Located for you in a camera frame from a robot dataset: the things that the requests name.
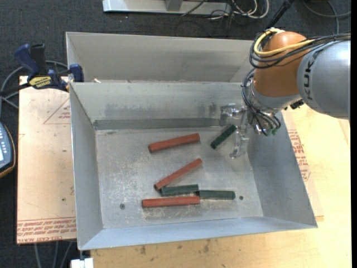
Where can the dark green flat block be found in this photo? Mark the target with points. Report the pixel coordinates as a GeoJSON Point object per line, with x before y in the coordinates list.
{"type": "Point", "coordinates": [180, 190]}
{"type": "Point", "coordinates": [216, 195]}
{"type": "Point", "coordinates": [223, 137]}

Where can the red-brown flat block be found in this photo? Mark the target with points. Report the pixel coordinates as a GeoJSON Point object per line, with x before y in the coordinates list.
{"type": "Point", "coordinates": [178, 174]}
{"type": "Point", "coordinates": [170, 202]}
{"type": "Point", "coordinates": [174, 143]}

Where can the brown cardboard board, red print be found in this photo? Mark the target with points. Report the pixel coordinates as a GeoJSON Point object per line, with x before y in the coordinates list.
{"type": "Point", "coordinates": [44, 160]}

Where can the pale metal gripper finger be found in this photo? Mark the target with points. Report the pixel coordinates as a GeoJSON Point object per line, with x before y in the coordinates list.
{"type": "Point", "coordinates": [245, 141]}
{"type": "Point", "coordinates": [236, 147]}

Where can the grey metal bin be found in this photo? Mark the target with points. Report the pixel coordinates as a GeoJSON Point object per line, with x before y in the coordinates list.
{"type": "Point", "coordinates": [125, 166]}

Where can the black cylinder on white bracket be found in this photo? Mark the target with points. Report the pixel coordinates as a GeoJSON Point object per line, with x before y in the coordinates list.
{"type": "Point", "coordinates": [296, 104]}

